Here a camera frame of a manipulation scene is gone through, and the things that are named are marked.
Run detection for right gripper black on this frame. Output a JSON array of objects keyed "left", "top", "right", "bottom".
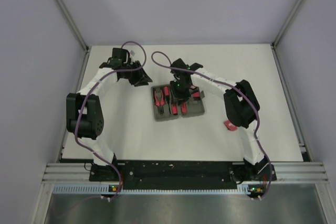
[{"left": 170, "top": 80, "right": 191, "bottom": 106}]

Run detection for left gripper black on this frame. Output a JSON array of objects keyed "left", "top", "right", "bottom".
[{"left": 121, "top": 60, "right": 152, "bottom": 87}]

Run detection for red black screwdriver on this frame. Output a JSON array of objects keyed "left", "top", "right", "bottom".
[
  {"left": 163, "top": 86, "right": 171, "bottom": 112},
  {"left": 172, "top": 104, "right": 178, "bottom": 115}
]

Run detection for red utility knife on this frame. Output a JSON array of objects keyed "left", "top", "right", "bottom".
[{"left": 180, "top": 102, "right": 187, "bottom": 115}]

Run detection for red black pliers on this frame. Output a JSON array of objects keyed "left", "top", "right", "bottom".
[{"left": 154, "top": 89, "right": 164, "bottom": 115}]

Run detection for grey plastic tool case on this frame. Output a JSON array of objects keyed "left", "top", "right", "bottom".
[{"left": 151, "top": 84, "right": 205, "bottom": 122}]

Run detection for red tape measure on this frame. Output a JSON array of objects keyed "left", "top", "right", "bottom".
[{"left": 223, "top": 120, "right": 238, "bottom": 131}]

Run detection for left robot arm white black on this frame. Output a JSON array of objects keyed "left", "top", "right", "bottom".
[{"left": 66, "top": 60, "right": 152, "bottom": 180}]

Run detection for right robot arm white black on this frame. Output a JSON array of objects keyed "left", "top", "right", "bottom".
[{"left": 169, "top": 59, "right": 267, "bottom": 180}]

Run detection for red hex key holder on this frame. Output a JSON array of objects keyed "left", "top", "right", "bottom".
[{"left": 192, "top": 90, "right": 200, "bottom": 99}]

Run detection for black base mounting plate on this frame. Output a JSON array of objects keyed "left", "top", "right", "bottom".
[{"left": 89, "top": 159, "right": 277, "bottom": 190}]

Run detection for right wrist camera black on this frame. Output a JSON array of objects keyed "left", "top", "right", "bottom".
[{"left": 170, "top": 58, "right": 188, "bottom": 73}]

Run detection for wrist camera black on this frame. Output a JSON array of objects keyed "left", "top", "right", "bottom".
[
  {"left": 170, "top": 58, "right": 188, "bottom": 73},
  {"left": 112, "top": 48, "right": 130, "bottom": 62}
]

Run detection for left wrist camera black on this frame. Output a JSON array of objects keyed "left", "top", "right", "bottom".
[{"left": 112, "top": 48, "right": 130, "bottom": 62}]

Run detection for grey slotted cable duct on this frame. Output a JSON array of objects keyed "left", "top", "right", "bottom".
[{"left": 53, "top": 184, "right": 250, "bottom": 195}]

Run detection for left aluminium corner post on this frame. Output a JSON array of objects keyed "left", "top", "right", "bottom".
[{"left": 54, "top": 0, "right": 89, "bottom": 52}]

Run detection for aluminium corner post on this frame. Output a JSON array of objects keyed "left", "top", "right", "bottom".
[
  {"left": 54, "top": 0, "right": 89, "bottom": 52},
  {"left": 271, "top": 0, "right": 306, "bottom": 49}
]

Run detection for aluminium front frame rail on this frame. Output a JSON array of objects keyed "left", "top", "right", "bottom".
[{"left": 42, "top": 162, "right": 329, "bottom": 184}]

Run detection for right aluminium corner post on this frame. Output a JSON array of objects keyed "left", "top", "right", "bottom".
[{"left": 271, "top": 0, "right": 306, "bottom": 49}]

